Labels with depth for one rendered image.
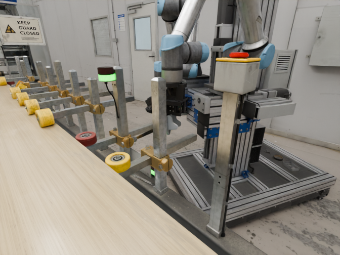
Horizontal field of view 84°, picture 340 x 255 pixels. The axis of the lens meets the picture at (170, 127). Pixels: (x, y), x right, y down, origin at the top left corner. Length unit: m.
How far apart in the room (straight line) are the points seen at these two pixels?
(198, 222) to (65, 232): 0.41
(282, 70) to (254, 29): 0.63
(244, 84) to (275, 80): 1.13
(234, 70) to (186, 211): 0.51
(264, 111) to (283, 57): 0.51
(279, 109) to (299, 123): 2.04
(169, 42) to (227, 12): 0.78
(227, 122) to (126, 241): 0.33
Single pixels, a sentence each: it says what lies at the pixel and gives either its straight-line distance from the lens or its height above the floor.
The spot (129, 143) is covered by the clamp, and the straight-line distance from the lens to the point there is 0.88.
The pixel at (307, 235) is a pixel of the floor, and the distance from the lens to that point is 1.85.
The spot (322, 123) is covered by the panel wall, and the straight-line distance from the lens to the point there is 3.22.
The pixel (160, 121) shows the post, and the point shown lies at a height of 1.01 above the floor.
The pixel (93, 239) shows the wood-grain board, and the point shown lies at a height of 0.90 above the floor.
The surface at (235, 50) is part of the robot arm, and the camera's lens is 1.10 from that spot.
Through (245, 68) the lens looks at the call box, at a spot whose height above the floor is 1.20.
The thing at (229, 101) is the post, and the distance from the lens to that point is 0.46.
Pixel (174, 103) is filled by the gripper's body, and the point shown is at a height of 1.06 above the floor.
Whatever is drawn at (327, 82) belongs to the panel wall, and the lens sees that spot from 3.12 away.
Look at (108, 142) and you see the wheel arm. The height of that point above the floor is 0.85.
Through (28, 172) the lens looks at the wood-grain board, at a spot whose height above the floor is 0.90.
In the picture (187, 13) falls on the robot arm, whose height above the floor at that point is 1.37.
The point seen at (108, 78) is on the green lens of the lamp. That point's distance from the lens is 0.78.
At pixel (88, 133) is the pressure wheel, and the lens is 0.88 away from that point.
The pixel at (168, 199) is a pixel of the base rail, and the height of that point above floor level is 0.70.
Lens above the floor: 1.24
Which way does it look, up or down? 23 degrees down
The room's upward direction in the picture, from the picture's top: straight up
